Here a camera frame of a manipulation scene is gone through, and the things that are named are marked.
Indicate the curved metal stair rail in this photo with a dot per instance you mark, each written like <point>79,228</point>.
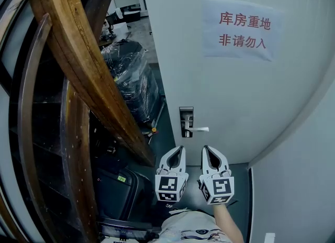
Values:
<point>26,105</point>

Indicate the black hard case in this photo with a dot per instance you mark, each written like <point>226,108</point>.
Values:
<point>117,192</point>

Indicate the brown wooden stair beam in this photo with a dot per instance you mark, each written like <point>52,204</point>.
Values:
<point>86,61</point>

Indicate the person's white printed shirt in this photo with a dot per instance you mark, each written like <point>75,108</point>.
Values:
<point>191,226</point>

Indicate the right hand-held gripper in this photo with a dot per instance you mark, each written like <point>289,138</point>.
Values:
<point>218,188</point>

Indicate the person's right forearm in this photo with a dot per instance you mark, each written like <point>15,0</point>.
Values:
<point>227,223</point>

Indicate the white box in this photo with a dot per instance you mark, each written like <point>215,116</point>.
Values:
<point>122,28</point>

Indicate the black device with screen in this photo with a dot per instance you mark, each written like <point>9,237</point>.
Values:
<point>125,230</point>

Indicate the white door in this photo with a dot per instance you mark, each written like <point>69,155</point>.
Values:
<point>235,92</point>

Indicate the dark wooden beam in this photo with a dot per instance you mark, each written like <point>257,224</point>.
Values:
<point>100,3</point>

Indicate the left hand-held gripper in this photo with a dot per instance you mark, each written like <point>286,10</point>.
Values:
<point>167,184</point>

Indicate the orange round cap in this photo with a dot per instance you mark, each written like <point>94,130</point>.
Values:
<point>154,130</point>

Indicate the silver door lock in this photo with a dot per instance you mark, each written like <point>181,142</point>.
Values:
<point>186,117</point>

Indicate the white paper sign red characters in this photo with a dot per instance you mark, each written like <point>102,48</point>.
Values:
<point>243,31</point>

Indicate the plastic-wrapped black stack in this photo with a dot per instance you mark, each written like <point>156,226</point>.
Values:
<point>133,79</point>

